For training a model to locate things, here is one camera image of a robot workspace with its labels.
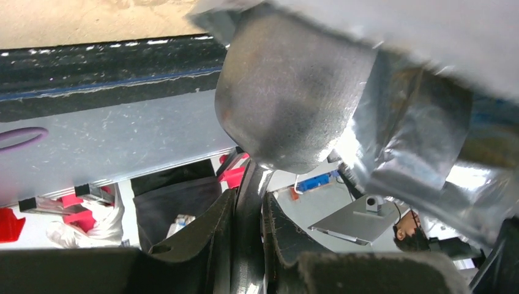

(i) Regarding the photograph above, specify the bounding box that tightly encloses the silver metal scoop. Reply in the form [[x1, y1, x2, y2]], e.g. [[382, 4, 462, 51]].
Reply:
[[215, 4, 377, 293]]

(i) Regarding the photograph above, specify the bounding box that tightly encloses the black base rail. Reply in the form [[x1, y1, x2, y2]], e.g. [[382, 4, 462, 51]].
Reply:
[[1, 34, 226, 123]]

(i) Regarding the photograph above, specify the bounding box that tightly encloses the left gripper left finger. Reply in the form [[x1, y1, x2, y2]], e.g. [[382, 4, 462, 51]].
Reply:
[[1, 189, 236, 293]]

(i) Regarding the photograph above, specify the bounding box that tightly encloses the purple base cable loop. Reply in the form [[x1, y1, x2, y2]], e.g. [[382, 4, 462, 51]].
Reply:
[[0, 126, 50, 153]]

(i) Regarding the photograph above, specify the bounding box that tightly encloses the pet food bag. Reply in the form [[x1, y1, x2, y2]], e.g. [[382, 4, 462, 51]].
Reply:
[[187, 1, 518, 247]]

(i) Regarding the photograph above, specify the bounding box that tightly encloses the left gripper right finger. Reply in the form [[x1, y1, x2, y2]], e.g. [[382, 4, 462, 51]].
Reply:
[[263, 193, 470, 293]]

